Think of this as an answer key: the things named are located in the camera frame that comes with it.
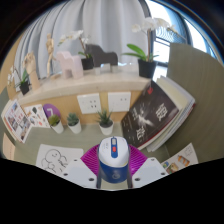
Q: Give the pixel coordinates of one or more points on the yellow-green succulent in white pot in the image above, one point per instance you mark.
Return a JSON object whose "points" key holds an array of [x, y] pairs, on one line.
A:
{"points": [[57, 126]]}

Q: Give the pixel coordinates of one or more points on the white orchid behind horse figurines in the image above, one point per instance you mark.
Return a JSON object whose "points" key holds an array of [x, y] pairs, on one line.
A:
{"points": [[87, 63]]}

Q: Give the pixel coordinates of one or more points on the light wooden desk ledge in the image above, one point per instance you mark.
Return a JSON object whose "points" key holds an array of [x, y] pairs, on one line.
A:
{"points": [[86, 83]]}

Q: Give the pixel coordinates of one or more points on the large colourful sticker sheet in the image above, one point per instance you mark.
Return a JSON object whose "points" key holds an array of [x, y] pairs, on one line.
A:
{"points": [[181, 160]]}

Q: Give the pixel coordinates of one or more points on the white wall socket with holes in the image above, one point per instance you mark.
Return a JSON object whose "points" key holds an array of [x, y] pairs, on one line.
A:
{"points": [[89, 103]]}

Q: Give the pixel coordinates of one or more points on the round green succulent in white pot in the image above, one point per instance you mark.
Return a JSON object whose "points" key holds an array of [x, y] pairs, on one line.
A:
{"points": [[74, 127]]}

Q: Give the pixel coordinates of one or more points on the olive felt desk partition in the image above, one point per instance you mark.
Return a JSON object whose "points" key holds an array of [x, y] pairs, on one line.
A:
{"points": [[203, 83]]}

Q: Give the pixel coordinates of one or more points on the pink horse figurine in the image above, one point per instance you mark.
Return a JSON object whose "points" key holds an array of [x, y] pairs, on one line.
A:
{"points": [[71, 63]]}

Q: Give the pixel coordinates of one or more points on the tan paper booklet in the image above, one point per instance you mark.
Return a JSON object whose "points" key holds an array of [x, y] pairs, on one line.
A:
{"points": [[8, 146]]}

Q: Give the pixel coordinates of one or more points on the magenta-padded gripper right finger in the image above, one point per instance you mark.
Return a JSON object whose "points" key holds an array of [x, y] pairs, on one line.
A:
{"points": [[150, 171]]}

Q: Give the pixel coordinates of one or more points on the small white sticker sheet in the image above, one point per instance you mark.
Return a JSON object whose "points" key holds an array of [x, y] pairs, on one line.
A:
{"points": [[36, 116]]}

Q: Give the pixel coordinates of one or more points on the spiky green succulent in white pot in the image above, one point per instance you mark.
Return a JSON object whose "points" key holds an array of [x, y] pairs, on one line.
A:
{"points": [[106, 128]]}

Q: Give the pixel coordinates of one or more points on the blue and white computer mouse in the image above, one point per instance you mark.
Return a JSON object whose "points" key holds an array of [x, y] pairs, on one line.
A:
{"points": [[113, 161]]}

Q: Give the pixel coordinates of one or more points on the wooden hand model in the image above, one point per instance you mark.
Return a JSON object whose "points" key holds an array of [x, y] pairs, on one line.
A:
{"points": [[31, 66]]}

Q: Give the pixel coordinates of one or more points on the purple round number disc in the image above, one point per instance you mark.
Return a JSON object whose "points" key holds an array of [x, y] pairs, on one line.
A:
{"points": [[50, 109]]}

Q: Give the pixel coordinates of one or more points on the dark grey horse figurine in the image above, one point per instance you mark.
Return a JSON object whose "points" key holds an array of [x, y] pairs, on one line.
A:
{"points": [[101, 56]]}

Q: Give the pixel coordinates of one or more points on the plain white wall socket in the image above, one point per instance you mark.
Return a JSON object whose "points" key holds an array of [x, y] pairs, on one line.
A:
{"points": [[119, 101]]}

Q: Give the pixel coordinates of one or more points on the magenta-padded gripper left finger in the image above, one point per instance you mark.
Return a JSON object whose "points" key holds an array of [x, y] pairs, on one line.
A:
{"points": [[78, 171]]}

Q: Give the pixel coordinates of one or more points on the tall white orchid in black pot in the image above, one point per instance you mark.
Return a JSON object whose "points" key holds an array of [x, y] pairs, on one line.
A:
{"points": [[146, 68]]}

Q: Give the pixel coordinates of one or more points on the small white orchid in black pot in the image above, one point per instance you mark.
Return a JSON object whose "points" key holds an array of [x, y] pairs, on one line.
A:
{"points": [[24, 87]]}

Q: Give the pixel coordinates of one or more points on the photo brochure with red edge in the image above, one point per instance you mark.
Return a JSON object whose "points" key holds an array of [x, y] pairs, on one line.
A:
{"points": [[16, 120]]}

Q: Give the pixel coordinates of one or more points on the grey pleated curtain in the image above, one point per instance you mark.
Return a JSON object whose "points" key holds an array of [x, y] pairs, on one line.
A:
{"points": [[106, 23]]}

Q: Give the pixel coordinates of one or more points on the wooden artist mannequin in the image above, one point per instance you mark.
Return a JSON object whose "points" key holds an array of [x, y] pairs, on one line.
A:
{"points": [[50, 50]]}

